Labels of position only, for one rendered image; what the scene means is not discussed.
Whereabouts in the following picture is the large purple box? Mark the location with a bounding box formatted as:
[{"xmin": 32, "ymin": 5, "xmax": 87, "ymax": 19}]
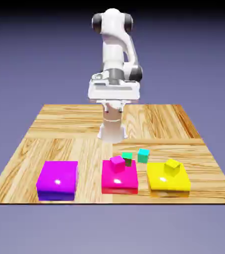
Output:
[{"xmin": 36, "ymin": 161, "xmax": 79, "ymax": 201}]

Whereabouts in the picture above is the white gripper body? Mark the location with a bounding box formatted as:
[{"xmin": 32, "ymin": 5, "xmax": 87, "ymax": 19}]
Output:
[{"xmin": 87, "ymin": 78, "xmax": 141, "ymax": 104}]

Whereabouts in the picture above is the large yellow box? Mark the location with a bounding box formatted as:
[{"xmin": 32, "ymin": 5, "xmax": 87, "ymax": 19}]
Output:
[{"xmin": 146, "ymin": 162, "xmax": 192, "ymax": 198}]

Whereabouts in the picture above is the small magenta cube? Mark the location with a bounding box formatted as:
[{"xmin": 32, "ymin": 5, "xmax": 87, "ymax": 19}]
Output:
[{"xmin": 110, "ymin": 155, "xmax": 126, "ymax": 174}]

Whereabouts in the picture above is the small yellow cube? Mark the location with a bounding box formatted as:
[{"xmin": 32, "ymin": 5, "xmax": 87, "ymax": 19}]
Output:
[{"xmin": 164, "ymin": 158, "xmax": 181, "ymax": 178}]

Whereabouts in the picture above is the small green cube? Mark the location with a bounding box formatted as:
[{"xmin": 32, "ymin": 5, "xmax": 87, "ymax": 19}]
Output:
[{"xmin": 121, "ymin": 152, "xmax": 133, "ymax": 168}]

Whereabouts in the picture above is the small cyan cube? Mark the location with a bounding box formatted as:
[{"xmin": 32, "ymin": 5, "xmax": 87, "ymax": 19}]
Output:
[{"xmin": 137, "ymin": 148, "xmax": 151, "ymax": 164}]

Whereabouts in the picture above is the large pink box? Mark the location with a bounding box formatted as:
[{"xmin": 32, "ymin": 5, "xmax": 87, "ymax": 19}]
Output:
[{"xmin": 101, "ymin": 159, "xmax": 139, "ymax": 195}]

